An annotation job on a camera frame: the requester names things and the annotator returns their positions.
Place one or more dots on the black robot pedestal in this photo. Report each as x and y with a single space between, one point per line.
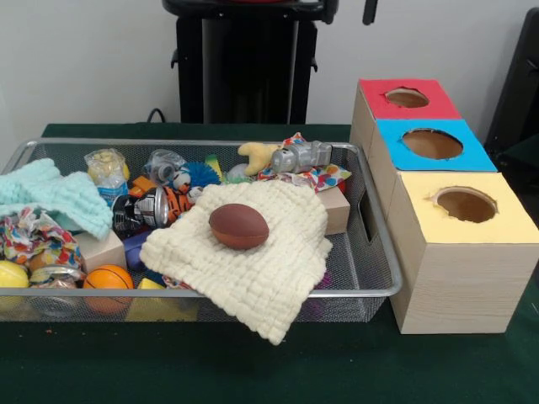
248 63

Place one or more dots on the brown toy football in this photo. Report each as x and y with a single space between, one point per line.
239 227

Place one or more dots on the black chair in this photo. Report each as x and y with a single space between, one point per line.
522 84

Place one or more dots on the dark green table cloth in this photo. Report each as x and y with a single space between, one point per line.
524 155
252 370

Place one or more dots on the yellow foam ball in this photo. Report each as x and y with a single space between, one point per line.
12 275

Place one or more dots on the crushed black drink can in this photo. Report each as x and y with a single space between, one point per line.
143 208

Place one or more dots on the cream knitted cloth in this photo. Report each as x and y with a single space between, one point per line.
252 278

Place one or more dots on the wooden box with three holes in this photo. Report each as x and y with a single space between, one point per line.
463 286

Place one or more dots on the light blue knitted cloth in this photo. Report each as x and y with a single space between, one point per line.
54 193

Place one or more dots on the orange toy basketball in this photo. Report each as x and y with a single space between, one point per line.
107 278

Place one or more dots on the crushed clear plastic bottle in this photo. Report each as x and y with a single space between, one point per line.
105 168

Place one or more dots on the yellow plush toy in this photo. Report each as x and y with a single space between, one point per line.
257 155

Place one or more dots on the colourful dotted cloth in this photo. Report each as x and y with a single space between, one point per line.
324 177

